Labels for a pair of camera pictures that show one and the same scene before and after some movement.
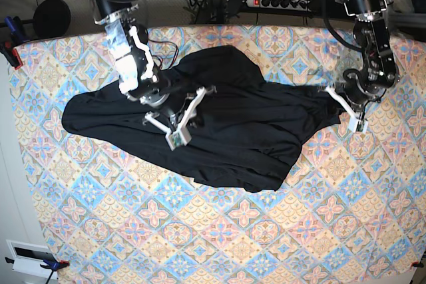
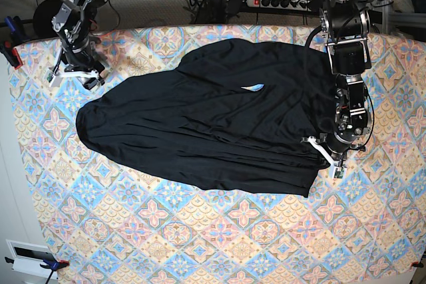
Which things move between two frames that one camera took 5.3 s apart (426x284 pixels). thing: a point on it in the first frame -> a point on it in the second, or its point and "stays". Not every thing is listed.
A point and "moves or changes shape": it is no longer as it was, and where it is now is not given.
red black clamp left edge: x=10 y=54 stays
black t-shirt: x=221 y=124 moves or changes shape
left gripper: x=181 y=108 -> x=82 y=62
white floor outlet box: x=28 y=258 stays
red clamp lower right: x=417 y=264 stays
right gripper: x=355 y=94 -> x=336 y=149
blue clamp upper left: x=14 y=25 stays
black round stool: x=52 y=17 stays
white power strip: x=288 y=4 stays
